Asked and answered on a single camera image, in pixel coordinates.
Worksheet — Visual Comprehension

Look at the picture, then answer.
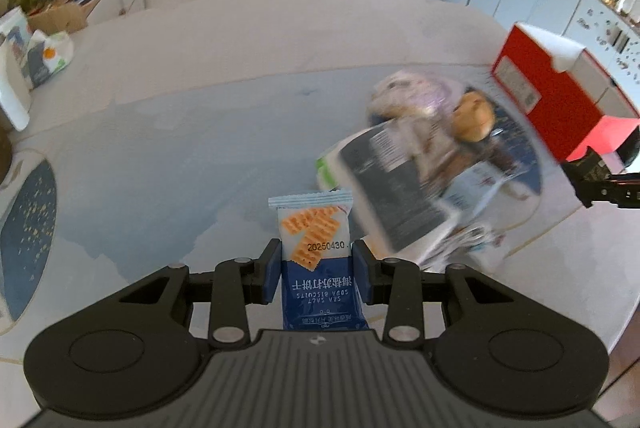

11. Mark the light blue small carton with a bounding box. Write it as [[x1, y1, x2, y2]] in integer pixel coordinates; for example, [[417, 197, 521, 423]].
[[442, 161, 506, 223]]

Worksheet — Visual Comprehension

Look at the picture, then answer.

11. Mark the small cardboard box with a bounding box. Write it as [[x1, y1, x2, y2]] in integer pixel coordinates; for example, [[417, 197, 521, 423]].
[[27, 3, 88, 35]]

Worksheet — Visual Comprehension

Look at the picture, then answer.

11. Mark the red cardboard shoe box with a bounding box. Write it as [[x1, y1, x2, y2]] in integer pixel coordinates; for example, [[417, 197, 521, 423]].
[[491, 22, 639, 162]]

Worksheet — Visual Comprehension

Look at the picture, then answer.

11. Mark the white dark plastic bag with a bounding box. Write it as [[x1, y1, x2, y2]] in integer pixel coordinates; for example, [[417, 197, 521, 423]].
[[316, 118, 508, 272]]

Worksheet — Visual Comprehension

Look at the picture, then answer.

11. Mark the white blue tissue pack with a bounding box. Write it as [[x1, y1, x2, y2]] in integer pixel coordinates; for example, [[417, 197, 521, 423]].
[[1, 7, 74, 89]]

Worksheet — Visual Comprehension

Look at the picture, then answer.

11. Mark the pink wrapped bread packet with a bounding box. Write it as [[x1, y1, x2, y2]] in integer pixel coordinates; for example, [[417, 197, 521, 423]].
[[367, 69, 465, 121]]

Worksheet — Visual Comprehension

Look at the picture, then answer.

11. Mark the capybara plush toy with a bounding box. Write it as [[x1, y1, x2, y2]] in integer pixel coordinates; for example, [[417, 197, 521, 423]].
[[451, 92, 496, 142]]

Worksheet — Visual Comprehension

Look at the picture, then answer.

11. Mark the blue cracker packet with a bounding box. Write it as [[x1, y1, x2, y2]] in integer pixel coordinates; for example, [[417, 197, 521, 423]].
[[268, 190, 368, 330]]

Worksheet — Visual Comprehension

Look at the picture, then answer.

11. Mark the white handheld appliance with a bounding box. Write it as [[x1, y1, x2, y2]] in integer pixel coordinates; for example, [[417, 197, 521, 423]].
[[0, 40, 32, 131]]

